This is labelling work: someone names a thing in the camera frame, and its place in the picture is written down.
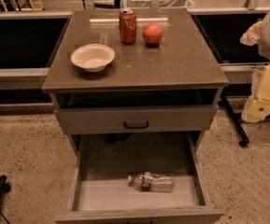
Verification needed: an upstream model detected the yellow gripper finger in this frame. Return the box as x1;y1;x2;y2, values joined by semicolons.
240;21;263;46
241;69;270;123

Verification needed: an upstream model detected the clear plastic water bottle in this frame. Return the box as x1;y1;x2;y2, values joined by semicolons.
128;172;175;193

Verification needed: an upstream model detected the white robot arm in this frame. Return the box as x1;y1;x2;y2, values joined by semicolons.
240;11;270;122

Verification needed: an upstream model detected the grey drawer cabinet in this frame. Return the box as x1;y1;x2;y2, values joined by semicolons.
41;7;230;224

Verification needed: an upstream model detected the open grey middle drawer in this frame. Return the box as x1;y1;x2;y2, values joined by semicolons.
55;133;223;224

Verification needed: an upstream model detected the closed grey top drawer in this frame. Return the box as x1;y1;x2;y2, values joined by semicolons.
55;105;218;134

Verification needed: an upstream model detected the black wheeled stand leg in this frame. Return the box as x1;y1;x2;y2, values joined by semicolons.
220;93;249;147

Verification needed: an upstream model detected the red apple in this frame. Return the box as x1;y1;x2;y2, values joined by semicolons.
142;23;163;45

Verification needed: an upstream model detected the red cola can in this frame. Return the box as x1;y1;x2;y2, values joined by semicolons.
119;8;136;44

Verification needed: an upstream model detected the white paper bowl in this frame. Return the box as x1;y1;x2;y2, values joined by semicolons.
71;44;115;73

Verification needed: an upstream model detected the white wire basket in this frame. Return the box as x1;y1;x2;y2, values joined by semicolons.
121;0;194;9

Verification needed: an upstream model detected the black drawer handle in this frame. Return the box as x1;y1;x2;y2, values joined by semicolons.
123;121;149;130

